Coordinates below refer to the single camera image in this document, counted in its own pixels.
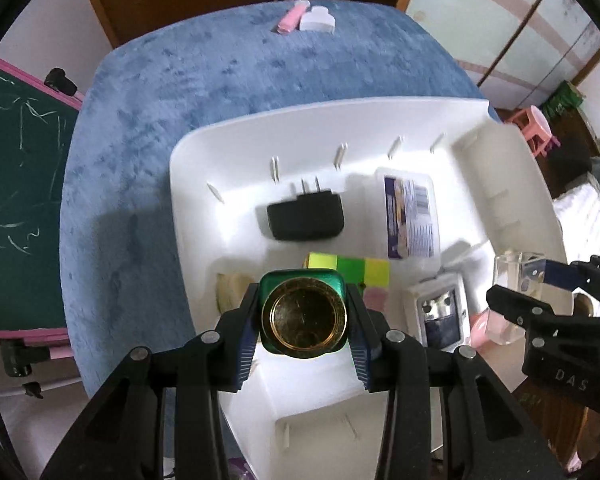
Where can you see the clear box with gold studs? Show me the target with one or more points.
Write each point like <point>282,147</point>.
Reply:
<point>515,275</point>

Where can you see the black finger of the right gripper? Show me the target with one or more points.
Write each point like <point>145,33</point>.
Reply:
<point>525,311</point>

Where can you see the black power adapter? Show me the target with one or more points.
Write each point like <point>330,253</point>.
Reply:
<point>316,215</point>

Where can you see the clear plastic packet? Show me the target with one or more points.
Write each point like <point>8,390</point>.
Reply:
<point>407,216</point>

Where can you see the white handheld game console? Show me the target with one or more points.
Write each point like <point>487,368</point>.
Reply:
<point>436,312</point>

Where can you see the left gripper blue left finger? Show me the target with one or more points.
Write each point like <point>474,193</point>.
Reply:
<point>243,337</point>

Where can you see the sliding wardrobe door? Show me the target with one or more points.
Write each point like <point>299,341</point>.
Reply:
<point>517,52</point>

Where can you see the white bottle-shaped object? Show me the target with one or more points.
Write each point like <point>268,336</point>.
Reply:
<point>318,19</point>

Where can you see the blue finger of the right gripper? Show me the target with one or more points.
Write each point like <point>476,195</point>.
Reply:
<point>555,274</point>

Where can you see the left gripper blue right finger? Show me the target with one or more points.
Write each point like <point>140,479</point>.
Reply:
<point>363,338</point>

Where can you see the pink flat stick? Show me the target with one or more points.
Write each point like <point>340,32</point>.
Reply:
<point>290,21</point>

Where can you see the blue fuzzy table cover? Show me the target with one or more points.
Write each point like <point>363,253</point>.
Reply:
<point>120,277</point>

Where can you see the green chalkboard pink frame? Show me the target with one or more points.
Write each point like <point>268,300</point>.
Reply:
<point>36,127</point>

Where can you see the pink round compact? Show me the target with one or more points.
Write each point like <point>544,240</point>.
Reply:
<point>479,339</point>

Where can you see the green gold perfume bottle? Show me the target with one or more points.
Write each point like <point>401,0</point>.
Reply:
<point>303,312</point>

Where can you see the multicolour puzzle cube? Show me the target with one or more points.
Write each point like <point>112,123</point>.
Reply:
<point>371,275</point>

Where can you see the white plastic bin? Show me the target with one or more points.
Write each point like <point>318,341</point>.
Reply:
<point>313,419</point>

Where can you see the black chalkboard clip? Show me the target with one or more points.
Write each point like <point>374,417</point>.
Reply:
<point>58,81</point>

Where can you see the pink plastic stool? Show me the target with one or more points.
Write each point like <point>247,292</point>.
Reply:
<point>535,129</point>

